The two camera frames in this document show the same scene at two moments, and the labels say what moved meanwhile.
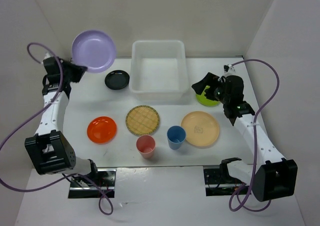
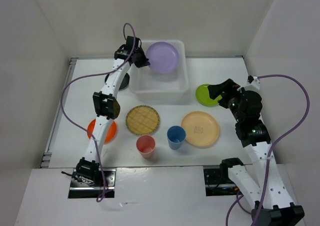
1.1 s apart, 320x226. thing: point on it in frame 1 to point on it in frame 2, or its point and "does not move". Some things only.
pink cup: [146, 144] does not move
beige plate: [202, 128] does not move
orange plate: [102, 129] does not move
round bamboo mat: [142, 120] does not move
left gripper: [79, 70] to [144, 61]
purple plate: [94, 49] to [163, 57]
